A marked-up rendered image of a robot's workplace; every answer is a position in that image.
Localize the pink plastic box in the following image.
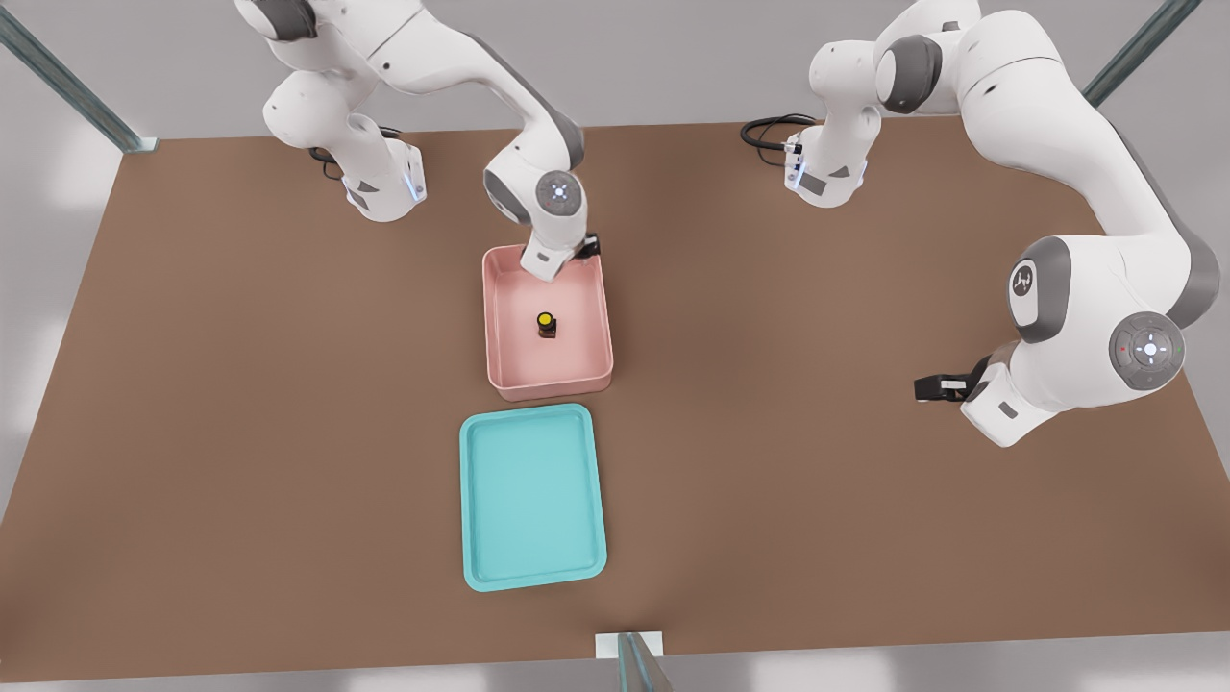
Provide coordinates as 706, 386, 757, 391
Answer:
482, 243, 614, 402

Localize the pale blue-green tray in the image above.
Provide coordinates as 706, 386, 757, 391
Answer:
459, 404, 607, 592

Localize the black cable loop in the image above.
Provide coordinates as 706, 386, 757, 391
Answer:
740, 114, 820, 168
308, 126, 405, 182

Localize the silver frame post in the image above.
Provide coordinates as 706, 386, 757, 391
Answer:
1083, 0, 1204, 108
0, 8, 158, 154
596, 631, 674, 692

